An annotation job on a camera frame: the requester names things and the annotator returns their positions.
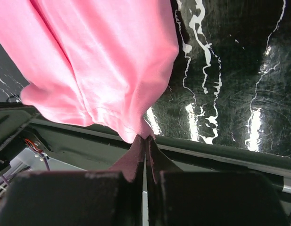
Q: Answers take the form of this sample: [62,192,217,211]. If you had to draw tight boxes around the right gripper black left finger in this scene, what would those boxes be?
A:
[0,136,144,226]

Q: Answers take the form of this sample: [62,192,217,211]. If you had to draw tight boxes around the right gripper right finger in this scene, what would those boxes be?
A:
[145,137,289,226]

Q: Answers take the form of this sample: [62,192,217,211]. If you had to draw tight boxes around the pink t-shirt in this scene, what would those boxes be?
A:
[0,0,179,143]

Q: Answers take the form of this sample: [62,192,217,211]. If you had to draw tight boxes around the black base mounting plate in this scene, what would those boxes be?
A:
[0,103,291,203]

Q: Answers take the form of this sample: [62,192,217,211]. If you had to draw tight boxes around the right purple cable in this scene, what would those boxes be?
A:
[0,153,51,189]

